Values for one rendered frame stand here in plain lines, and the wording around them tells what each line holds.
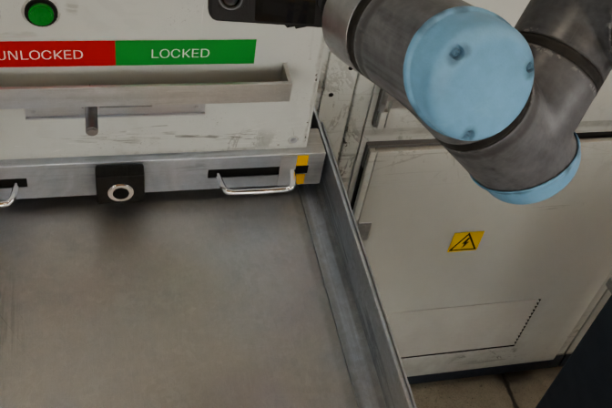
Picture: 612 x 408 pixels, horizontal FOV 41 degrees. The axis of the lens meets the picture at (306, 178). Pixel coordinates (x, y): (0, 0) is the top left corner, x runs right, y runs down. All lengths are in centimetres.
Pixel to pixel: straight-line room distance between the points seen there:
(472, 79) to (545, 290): 124
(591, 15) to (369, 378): 48
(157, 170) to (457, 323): 93
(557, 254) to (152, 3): 105
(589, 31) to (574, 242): 101
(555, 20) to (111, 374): 59
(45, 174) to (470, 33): 64
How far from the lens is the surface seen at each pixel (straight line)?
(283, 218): 110
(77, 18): 92
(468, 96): 58
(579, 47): 70
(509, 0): 118
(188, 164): 106
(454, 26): 58
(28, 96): 94
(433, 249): 154
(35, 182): 107
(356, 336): 99
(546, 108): 68
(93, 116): 96
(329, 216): 110
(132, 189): 104
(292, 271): 104
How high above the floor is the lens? 166
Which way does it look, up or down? 45 degrees down
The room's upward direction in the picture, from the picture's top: 11 degrees clockwise
